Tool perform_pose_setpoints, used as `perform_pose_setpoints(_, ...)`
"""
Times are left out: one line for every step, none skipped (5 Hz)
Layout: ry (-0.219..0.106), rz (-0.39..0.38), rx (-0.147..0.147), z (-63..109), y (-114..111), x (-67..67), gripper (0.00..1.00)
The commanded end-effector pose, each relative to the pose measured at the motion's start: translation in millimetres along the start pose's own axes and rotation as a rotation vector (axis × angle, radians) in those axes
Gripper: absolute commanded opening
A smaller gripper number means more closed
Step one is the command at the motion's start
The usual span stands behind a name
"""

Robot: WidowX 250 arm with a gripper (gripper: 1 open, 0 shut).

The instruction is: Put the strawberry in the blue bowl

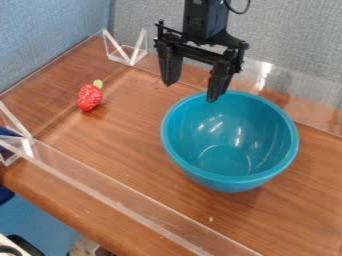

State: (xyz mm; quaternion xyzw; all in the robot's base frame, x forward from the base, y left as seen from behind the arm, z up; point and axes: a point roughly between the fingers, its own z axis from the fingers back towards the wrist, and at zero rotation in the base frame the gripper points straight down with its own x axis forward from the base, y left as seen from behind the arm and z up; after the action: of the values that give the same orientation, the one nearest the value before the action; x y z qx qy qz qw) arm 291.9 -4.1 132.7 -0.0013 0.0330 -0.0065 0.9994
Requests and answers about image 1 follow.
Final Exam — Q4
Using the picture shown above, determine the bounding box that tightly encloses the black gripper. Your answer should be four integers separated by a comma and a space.
155, 0, 248, 102

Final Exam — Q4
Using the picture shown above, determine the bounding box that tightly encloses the red toy strawberry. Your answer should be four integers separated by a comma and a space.
77, 80, 104, 111

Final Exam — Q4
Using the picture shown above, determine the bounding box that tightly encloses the blue plastic bowl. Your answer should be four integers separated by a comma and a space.
160, 90, 299, 192

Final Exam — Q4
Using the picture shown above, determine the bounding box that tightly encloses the clear acrylic back barrier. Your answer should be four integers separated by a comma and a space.
101, 28, 342, 137

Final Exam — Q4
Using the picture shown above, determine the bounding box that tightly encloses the clear acrylic barrier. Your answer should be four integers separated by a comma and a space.
0, 135, 262, 256
101, 28, 342, 137

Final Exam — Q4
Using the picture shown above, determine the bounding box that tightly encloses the clear acrylic front barrier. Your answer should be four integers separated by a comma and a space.
0, 135, 262, 256

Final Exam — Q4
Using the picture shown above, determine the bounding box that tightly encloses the dark blue object at left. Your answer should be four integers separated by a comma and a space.
0, 125, 20, 206

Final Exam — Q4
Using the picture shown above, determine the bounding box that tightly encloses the black object bottom left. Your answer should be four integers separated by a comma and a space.
6, 234, 45, 256

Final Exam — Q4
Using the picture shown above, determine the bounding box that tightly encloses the clear acrylic corner bracket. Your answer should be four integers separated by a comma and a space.
101, 29, 148, 66

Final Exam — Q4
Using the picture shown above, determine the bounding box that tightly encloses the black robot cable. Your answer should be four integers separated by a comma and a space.
222, 0, 251, 16

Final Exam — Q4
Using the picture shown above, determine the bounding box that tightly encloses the clear acrylic left bracket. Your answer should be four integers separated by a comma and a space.
0, 100, 33, 167

